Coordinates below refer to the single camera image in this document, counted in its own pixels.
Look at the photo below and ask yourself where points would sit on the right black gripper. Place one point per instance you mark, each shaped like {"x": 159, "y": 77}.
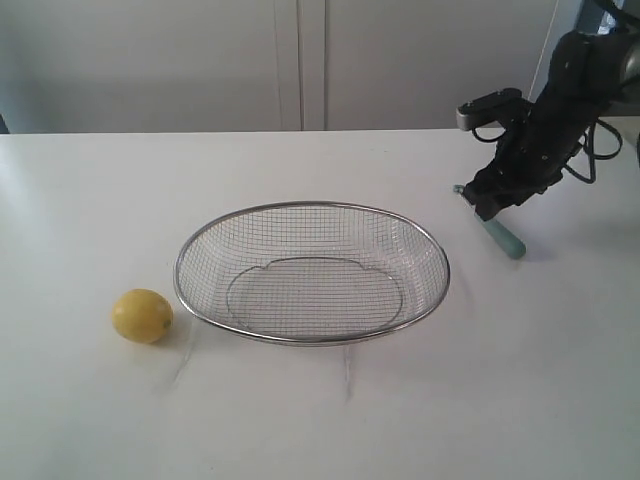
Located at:
{"x": 535, "y": 159}

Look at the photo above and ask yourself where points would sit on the teal handled vegetable peeler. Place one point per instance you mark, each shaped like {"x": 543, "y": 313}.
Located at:
{"x": 504, "y": 238}

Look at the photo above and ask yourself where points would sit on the yellow lemon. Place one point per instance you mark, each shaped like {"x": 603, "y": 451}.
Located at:
{"x": 142, "y": 316}

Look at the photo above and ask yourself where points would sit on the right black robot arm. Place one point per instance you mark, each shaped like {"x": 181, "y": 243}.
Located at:
{"x": 588, "y": 74}

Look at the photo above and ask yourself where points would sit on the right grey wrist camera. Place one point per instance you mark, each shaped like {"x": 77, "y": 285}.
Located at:
{"x": 494, "y": 107}

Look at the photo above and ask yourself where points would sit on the oval wire mesh basket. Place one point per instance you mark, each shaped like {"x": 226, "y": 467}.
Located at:
{"x": 311, "y": 273}

